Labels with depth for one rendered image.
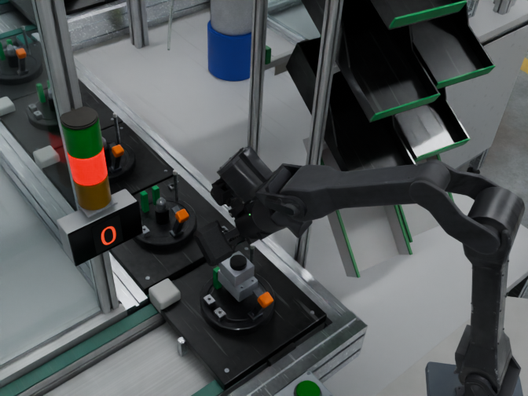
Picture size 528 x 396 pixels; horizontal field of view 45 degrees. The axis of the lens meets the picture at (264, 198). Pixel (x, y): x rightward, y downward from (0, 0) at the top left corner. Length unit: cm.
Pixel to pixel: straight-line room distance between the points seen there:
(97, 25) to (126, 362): 125
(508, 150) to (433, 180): 264
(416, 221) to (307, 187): 56
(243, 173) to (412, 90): 34
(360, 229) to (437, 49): 37
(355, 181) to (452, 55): 44
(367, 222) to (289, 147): 52
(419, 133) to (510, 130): 230
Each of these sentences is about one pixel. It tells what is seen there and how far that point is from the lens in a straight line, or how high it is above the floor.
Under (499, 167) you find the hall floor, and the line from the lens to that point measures 326.
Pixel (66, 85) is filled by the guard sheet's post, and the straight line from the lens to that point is 90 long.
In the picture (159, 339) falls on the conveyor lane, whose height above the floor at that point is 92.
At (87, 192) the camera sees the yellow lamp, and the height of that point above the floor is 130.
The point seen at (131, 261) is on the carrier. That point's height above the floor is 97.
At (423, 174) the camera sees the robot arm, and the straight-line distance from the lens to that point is 76.
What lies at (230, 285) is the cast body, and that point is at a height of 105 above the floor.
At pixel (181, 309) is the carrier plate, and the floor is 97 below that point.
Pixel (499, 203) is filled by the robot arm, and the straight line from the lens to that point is 77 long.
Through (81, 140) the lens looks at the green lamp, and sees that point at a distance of 89.
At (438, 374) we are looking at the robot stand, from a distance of 107.
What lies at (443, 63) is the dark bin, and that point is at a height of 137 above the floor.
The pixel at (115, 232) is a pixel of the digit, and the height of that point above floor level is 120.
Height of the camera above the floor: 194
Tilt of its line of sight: 43 degrees down
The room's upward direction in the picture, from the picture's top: 4 degrees clockwise
